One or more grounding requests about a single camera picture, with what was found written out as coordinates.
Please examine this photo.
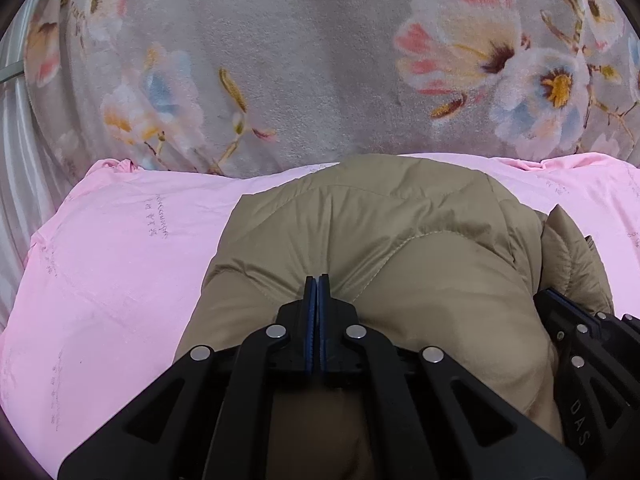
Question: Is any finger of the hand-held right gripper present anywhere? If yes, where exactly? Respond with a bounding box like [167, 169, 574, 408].
[533, 287, 640, 448]
[595, 312, 640, 347]

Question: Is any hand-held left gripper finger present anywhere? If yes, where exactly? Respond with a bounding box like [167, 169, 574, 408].
[57, 274, 317, 480]
[319, 274, 586, 480]

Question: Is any tan quilted jacket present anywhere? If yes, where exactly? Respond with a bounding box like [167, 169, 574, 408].
[172, 152, 615, 480]

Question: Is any pink bed sheet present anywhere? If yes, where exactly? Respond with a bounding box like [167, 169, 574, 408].
[0, 152, 640, 478]

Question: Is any grey floral blanket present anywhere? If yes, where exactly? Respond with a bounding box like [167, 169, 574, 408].
[20, 0, 640, 178]

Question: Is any white pleated curtain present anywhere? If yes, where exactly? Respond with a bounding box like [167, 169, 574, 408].
[0, 0, 101, 331]

